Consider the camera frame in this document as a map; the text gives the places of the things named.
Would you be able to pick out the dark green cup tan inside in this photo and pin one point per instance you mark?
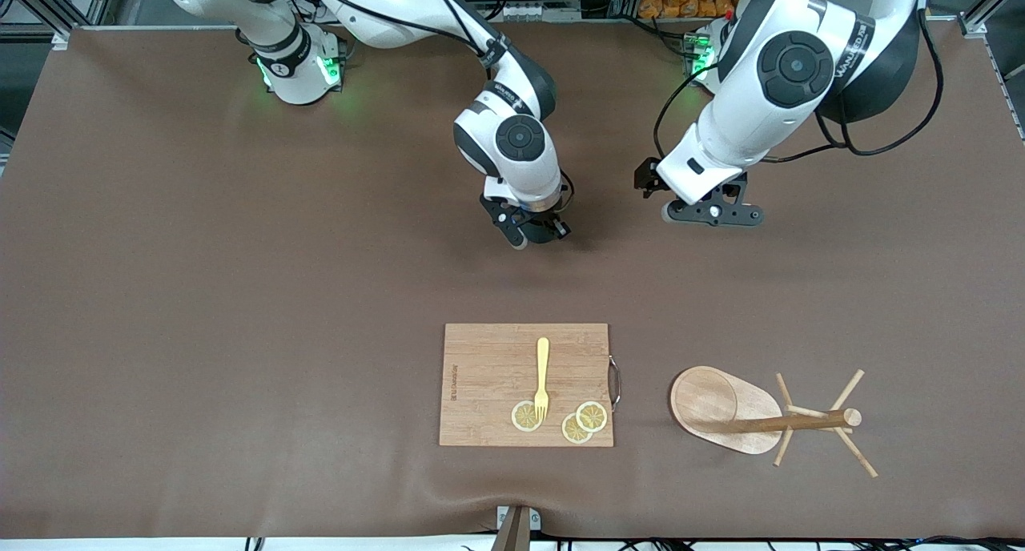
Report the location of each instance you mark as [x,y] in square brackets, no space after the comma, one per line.
[540,234]

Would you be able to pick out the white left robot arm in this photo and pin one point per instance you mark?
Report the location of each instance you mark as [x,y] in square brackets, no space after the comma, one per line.
[785,70]

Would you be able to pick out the yellow plastic fork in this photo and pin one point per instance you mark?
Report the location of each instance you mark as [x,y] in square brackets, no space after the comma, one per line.
[543,359]

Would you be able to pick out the lemon slice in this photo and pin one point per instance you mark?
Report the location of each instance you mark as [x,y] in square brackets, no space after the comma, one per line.
[594,415]
[572,432]
[522,417]

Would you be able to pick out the wooden mug tree stand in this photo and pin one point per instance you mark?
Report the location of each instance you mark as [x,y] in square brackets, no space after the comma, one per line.
[705,399]

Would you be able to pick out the white socket bar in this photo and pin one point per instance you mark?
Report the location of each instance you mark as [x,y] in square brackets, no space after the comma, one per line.
[544,10]

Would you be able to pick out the brown table mat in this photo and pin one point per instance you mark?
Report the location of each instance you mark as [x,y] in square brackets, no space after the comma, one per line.
[320,415]

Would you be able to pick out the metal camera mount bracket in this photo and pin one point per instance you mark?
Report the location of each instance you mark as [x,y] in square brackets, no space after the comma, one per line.
[516,531]

